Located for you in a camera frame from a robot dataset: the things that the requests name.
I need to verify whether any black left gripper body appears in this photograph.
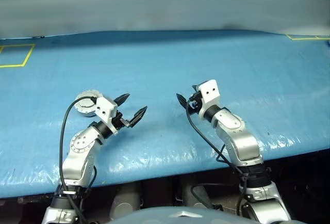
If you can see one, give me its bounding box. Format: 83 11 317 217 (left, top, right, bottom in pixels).
113 112 133 132

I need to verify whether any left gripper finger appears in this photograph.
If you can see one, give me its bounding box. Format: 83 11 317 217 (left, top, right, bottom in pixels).
114 93 130 106
128 106 148 129

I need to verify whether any grey finned motor housing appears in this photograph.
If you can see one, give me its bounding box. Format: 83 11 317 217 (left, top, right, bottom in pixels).
74 89 103 118

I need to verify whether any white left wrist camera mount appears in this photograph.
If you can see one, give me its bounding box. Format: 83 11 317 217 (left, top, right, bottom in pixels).
95 96 119 134

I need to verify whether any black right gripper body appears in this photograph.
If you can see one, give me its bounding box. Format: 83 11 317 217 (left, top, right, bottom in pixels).
186 91 205 116

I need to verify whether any blue plastic table cover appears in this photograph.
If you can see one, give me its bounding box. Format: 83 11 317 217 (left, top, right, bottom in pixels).
0 29 330 199

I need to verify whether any grey robot torso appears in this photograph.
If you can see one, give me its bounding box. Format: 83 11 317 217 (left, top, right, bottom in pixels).
107 206 227 224

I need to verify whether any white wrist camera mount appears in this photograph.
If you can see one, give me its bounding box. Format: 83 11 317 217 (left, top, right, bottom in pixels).
95 96 119 134
197 79 221 118

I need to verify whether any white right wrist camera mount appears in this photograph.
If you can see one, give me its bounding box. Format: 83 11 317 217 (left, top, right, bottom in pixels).
197 79 221 118

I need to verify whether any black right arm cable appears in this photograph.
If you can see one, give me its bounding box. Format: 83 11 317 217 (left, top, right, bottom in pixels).
185 99 256 221

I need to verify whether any grey rounded shape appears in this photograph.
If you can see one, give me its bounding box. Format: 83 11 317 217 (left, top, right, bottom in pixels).
111 184 142 219
181 184 207 208

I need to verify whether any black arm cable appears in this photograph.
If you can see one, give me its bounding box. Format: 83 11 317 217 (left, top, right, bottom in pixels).
59 95 100 224
185 99 256 221

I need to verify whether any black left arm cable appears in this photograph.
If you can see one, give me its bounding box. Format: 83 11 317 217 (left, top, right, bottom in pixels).
59 95 100 224

